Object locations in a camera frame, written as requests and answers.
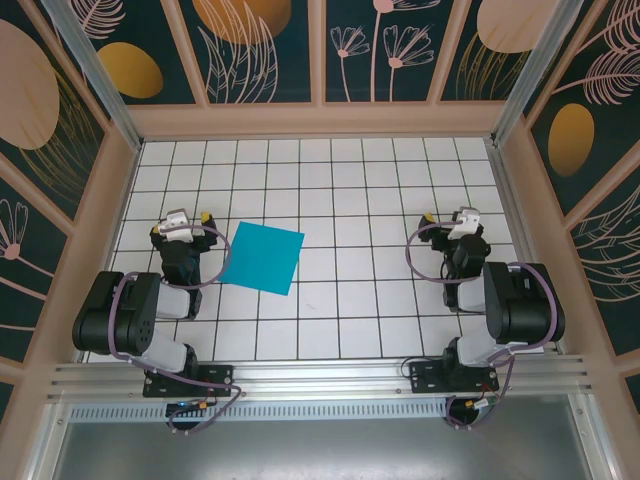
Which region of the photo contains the grey metal panel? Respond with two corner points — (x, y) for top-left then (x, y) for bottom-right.
(49, 419), (609, 480)

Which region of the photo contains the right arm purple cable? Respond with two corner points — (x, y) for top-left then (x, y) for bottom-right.
(405, 222), (566, 432)

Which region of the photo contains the aluminium mounting rail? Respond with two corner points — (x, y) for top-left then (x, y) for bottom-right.
(47, 353), (594, 401)

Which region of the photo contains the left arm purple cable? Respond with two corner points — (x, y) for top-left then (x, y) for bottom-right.
(109, 223), (244, 436)

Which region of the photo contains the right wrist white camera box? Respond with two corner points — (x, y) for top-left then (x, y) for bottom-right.
(447, 207), (481, 241)

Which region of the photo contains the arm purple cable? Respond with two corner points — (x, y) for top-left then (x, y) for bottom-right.
(405, 222), (566, 432)
(109, 223), (244, 436)

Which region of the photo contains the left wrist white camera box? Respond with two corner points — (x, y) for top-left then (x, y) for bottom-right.
(158, 209), (196, 244)

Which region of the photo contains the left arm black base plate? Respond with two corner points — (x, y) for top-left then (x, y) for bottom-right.
(142, 363), (236, 399)

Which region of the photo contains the blue square paper sheet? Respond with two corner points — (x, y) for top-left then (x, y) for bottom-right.
(218, 221), (305, 296)

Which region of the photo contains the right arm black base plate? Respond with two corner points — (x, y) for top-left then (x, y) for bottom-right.
(408, 360), (500, 394)

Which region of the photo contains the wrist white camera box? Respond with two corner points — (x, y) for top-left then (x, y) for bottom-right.
(158, 209), (196, 244)
(447, 207), (481, 241)

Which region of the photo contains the aluminium side rail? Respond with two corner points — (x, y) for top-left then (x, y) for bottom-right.
(487, 138), (569, 354)

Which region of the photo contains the aluminium corner post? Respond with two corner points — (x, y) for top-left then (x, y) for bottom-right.
(40, 0), (146, 152)
(491, 0), (584, 147)

